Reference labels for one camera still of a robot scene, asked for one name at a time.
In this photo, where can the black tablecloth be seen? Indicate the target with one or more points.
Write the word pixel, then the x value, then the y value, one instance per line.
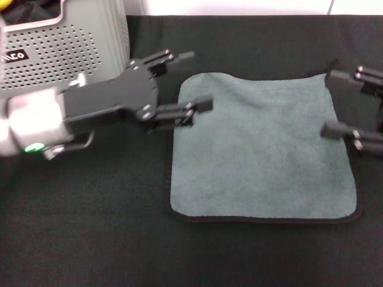
pixel 89 224

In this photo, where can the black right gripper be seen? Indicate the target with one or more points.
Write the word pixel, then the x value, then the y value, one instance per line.
pixel 380 110

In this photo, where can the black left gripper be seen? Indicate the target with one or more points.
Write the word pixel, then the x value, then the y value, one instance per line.
pixel 113 95

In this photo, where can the grey perforated storage box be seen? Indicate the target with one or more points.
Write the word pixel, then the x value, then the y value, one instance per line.
pixel 66 45

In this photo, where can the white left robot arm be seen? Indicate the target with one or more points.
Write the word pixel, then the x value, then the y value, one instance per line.
pixel 33 122

